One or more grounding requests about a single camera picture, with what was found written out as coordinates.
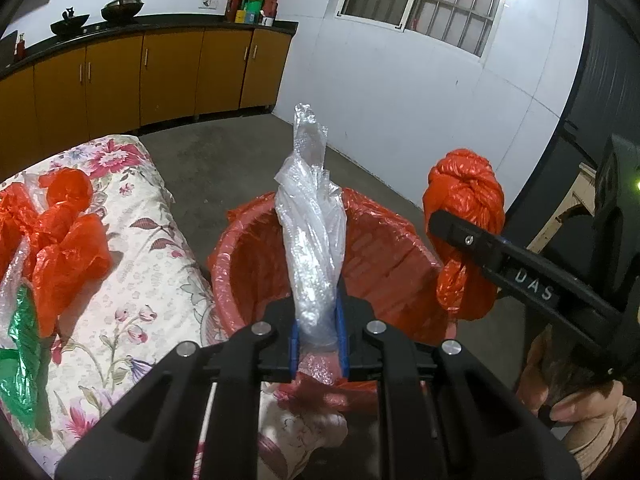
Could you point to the red bottle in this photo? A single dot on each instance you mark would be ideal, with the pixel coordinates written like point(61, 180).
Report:
point(20, 47)

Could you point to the green box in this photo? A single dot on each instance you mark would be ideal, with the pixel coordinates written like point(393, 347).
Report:
point(253, 11)

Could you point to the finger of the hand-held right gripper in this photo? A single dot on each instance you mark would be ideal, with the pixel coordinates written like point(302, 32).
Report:
point(505, 262)

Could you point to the wooden lower kitchen cabinets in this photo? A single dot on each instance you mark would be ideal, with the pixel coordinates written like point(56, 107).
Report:
point(165, 70)

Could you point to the knotted red plastic bag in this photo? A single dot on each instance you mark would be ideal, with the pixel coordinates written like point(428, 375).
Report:
point(465, 185)

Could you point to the clear plastic bag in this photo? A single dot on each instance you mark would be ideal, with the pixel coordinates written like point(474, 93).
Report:
point(310, 210)

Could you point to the yellow box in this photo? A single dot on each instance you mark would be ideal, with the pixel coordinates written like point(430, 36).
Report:
point(240, 16)

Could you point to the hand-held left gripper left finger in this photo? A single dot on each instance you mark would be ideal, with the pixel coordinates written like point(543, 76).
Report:
point(294, 357)

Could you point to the dark grey door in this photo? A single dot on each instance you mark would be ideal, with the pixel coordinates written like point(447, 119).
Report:
point(610, 85)

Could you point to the red basket liner bag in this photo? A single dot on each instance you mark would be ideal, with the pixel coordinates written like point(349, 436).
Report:
point(390, 260)

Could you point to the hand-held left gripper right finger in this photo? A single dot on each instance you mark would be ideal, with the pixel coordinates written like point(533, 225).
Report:
point(342, 332)

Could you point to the floral blanket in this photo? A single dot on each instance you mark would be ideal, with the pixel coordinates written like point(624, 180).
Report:
point(150, 260)

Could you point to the black wok with lid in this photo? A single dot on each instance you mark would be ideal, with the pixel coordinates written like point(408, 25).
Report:
point(122, 9)

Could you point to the cream wooden furniture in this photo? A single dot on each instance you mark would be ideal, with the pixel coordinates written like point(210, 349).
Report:
point(575, 200)

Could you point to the green plastic bag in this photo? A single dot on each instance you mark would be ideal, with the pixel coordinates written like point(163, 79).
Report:
point(22, 360)

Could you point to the red plastic waste basket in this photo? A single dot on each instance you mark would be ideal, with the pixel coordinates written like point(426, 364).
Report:
point(222, 280)

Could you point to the white wall socket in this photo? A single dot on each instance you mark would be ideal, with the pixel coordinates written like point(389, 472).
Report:
point(208, 4)

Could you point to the person's right hand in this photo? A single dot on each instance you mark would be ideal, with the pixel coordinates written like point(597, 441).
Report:
point(590, 425)

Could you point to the white cup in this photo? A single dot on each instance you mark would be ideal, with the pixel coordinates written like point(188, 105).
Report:
point(267, 21)

